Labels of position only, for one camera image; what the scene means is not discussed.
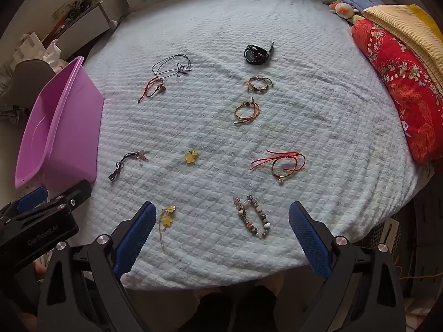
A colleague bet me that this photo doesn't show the black cord charm strap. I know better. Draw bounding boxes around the black cord charm strap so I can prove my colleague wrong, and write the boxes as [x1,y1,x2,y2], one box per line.
[108,149,150,182]

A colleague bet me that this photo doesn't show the orange cable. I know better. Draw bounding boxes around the orange cable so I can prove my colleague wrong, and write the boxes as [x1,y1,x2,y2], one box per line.
[395,256,440,284]

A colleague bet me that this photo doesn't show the yellow flower charm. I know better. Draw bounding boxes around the yellow flower charm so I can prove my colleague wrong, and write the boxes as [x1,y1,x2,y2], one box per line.
[157,206,176,253]

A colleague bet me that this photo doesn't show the grey chair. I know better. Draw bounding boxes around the grey chair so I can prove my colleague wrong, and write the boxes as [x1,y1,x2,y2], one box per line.
[0,59,58,111]

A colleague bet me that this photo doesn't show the blue pillow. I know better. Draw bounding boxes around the blue pillow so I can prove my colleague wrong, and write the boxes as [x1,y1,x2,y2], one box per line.
[341,0,381,11]

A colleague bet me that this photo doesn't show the white duck plush toy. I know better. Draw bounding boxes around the white duck plush toy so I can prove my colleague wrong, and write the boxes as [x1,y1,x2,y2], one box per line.
[329,1,359,19]

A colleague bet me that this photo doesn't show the houndstooth cloth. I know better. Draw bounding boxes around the houndstooth cloth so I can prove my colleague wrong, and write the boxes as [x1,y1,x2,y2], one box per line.
[360,214,402,250]

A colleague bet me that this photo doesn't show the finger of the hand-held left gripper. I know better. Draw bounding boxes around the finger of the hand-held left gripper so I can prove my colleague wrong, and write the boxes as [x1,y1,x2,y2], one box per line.
[16,179,93,224]
[0,186,49,224]

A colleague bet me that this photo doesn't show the yellow striped blanket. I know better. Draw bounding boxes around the yellow striped blanket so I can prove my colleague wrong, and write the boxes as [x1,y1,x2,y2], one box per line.
[362,4,443,94]

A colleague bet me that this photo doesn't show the light blue quilted blanket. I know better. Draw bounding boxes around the light blue quilted blanket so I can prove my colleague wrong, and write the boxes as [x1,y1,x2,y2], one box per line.
[74,0,421,291]

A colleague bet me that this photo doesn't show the red floral quilt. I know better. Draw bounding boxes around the red floral quilt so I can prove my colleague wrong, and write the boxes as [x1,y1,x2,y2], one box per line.
[351,19,443,167]

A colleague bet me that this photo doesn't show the purple plastic basin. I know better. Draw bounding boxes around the purple plastic basin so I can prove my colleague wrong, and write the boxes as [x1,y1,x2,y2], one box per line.
[14,55,105,191]

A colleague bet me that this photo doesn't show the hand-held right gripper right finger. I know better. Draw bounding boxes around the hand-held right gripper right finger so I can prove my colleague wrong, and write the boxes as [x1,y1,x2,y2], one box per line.
[288,201,405,332]

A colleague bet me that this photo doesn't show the white bedside cabinet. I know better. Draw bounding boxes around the white bedside cabinet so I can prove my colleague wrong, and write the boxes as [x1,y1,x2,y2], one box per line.
[52,0,130,47]

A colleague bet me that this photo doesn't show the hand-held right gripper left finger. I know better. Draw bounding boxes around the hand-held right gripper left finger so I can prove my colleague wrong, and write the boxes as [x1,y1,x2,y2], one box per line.
[36,201,157,332]

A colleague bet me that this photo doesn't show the white plastic bag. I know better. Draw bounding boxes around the white plastic bag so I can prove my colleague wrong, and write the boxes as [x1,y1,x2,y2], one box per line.
[42,40,70,70]

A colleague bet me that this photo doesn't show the grey striped cloth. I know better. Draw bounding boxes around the grey striped cloth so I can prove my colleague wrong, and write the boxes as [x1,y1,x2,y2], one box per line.
[0,66,21,125]

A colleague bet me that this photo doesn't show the orange braided bracelet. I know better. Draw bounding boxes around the orange braided bracelet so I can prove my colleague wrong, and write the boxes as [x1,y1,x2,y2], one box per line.
[233,97,262,125]

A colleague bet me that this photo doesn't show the red cord charm bracelet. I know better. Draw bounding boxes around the red cord charm bracelet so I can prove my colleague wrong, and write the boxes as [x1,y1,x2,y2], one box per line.
[137,76,167,103]

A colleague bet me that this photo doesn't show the white flat box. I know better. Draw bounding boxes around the white flat box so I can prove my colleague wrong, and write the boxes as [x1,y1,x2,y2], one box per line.
[382,216,400,246]

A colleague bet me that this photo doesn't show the multicolour chunky bead bracelet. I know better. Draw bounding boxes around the multicolour chunky bead bracelet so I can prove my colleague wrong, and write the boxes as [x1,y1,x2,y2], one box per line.
[233,195,272,239]

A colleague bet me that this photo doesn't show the black wristwatch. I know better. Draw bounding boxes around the black wristwatch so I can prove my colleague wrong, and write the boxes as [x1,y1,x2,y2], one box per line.
[244,41,275,66]

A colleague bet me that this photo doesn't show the black cord necklace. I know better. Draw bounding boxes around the black cord necklace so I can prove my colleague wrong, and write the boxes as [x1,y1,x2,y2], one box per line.
[151,53,192,78]

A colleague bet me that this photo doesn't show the pile of small desk items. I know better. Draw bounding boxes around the pile of small desk items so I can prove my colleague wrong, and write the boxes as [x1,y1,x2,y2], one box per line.
[52,0,94,25]

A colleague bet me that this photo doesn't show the person's dark trouser legs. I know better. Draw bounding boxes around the person's dark trouser legs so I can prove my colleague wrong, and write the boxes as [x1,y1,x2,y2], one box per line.
[194,284,277,332]

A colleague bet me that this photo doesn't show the red string bracelet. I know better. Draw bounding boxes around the red string bracelet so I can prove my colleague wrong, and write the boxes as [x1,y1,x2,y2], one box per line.
[250,149,307,185]

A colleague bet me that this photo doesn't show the green beaded bracelet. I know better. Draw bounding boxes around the green beaded bracelet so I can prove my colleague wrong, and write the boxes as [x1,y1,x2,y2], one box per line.
[245,76,274,94]

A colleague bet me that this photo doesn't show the white paper bag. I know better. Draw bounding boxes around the white paper bag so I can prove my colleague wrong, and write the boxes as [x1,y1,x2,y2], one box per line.
[14,32,45,63]

